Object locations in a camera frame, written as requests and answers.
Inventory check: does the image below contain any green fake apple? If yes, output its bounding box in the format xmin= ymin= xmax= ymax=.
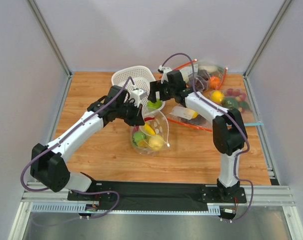
xmin=147 ymin=99 xmax=163 ymax=109

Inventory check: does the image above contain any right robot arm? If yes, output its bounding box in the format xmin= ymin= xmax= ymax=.
xmin=148 ymin=70 xmax=249 ymax=202

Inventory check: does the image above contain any purple cable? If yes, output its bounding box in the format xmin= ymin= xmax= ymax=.
xmin=162 ymin=52 xmax=251 ymax=181
xmin=20 ymin=76 xmax=136 ymax=192

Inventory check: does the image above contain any clear dotted zip bag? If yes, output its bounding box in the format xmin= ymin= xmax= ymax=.
xmin=129 ymin=106 xmax=171 ymax=155

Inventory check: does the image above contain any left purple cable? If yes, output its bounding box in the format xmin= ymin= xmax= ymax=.
xmin=20 ymin=76 xmax=136 ymax=192

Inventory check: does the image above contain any zip bag red seal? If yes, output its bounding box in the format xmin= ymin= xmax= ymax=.
xmin=166 ymin=104 xmax=213 ymax=132
xmin=174 ymin=59 xmax=228 ymax=92

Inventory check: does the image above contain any middle zip bag red seal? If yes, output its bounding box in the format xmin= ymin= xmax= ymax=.
xmin=166 ymin=104 xmax=213 ymax=132

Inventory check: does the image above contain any right zip bag blue seal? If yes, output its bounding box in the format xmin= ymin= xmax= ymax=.
xmin=208 ymin=87 xmax=264 ymax=127

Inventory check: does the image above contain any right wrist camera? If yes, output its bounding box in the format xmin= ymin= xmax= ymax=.
xmin=158 ymin=65 xmax=172 ymax=83

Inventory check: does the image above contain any yellow fake pear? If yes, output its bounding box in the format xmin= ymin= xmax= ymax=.
xmin=148 ymin=134 xmax=165 ymax=151

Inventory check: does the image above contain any red fake chili pepper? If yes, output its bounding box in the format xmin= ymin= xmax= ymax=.
xmin=144 ymin=116 xmax=155 ymax=122

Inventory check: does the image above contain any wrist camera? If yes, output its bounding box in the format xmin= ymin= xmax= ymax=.
xmin=129 ymin=85 xmax=148 ymax=107
xmin=158 ymin=65 xmax=172 ymax=83

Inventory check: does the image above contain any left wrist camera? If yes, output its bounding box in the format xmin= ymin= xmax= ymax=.
xmin=129 ymin=85 xmax=148 ymax=107

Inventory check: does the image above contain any green fake fruit black stripe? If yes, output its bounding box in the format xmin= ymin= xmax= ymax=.
xmin=131 ymin=130 xmax=146 ymax=146

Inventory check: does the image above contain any white perforated plastic basket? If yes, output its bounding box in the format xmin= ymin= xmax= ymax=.
xmin=111 ymin=65 xmax=166 ymax=118

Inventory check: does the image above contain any slotted cable duct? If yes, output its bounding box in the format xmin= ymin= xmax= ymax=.
xmin=31 ymin=202 xmax=222 ymax=215

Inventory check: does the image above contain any yellow fake banana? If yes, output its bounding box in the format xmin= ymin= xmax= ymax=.
xmin=143 ymin=123 xmax=156 ymax=136

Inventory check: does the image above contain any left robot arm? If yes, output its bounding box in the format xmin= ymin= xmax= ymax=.
xmin=30 ymin=85 xmax=147 ymax=192

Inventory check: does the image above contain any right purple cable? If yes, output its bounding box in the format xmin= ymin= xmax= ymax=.
xmin=162 ymin=52 xmax=251 ymax=181

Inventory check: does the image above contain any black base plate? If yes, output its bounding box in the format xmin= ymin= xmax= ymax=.
xmin=67 ymin=180 xmax=247 ymax=212

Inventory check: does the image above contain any back zip bag red seal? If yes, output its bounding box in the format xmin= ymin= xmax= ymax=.
xmin=174 ymin=59 xmax=228 ymax=92

